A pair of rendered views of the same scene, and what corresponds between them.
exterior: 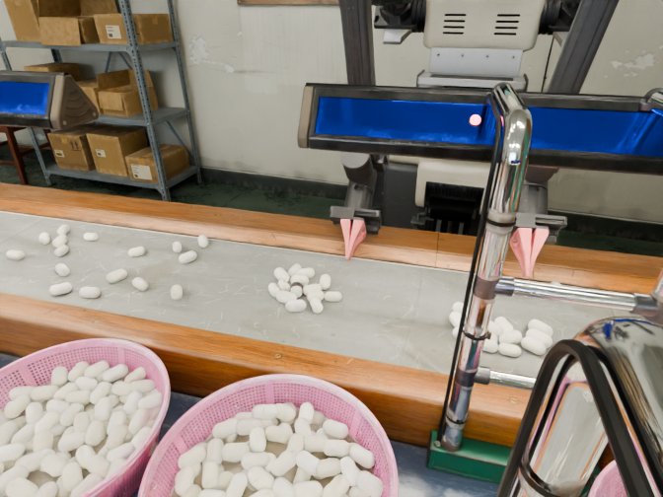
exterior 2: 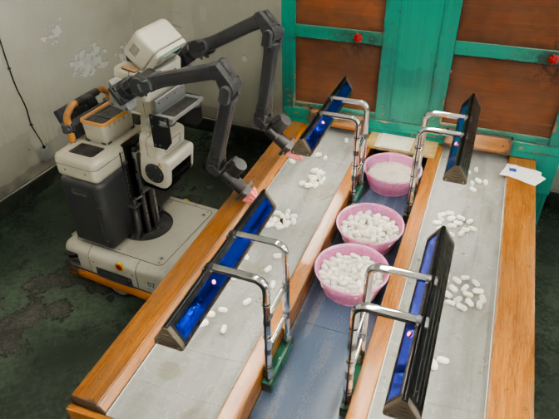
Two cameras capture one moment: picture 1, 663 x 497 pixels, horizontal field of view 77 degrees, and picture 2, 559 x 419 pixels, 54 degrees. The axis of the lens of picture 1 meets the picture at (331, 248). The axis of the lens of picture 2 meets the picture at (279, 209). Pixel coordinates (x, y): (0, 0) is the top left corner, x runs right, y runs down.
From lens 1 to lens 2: 205 cm
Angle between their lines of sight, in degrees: 68
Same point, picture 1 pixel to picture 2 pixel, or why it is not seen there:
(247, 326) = (302, 235)
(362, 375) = (336, 205)
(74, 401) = (338, 273)
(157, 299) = (278, 263)
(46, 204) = (148, 336)
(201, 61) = not seen: outside the picture
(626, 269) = not seen: hidden behind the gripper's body
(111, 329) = (308, 265)
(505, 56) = (180, 88)
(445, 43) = (154, 96)
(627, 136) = (333, 108)
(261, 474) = (367, 229)
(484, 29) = not seen: hidden behind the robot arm
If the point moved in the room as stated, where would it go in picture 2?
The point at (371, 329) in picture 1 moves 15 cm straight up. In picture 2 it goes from (308, 205) to (309, 175)
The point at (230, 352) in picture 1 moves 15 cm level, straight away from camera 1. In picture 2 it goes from (324, 233) to (286, 238)
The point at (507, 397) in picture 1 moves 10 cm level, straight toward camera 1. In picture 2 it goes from (346, 182) to (366, 189)
